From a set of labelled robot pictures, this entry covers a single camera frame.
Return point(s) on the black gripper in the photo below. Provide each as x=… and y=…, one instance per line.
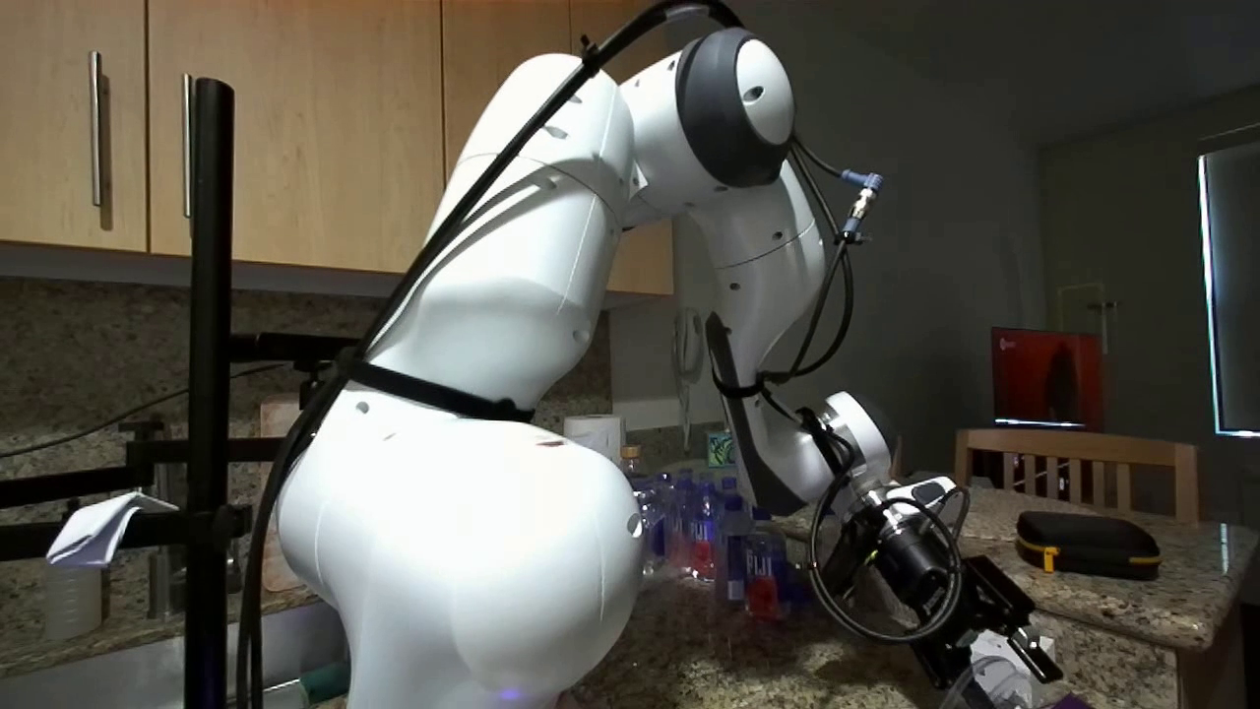
x=989, y=618

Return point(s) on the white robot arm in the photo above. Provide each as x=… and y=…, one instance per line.
x=481, y=559

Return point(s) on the black zippered case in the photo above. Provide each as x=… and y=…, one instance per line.
x=1090, y=544

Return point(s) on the wooden chair back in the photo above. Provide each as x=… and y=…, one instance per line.
x=1106, y=469

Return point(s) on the red box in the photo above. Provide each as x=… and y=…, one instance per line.
x=1047, y=378

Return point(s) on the right window blind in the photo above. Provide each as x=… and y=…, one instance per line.
x=1230, y=276

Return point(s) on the wooden upper cabinets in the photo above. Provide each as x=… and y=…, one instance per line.
x=347, y=116

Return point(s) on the crumpled white paper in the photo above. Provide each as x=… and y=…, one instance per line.
x=94, y=534

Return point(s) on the black camera stand pole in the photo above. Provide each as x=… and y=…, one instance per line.
x=211, y=302

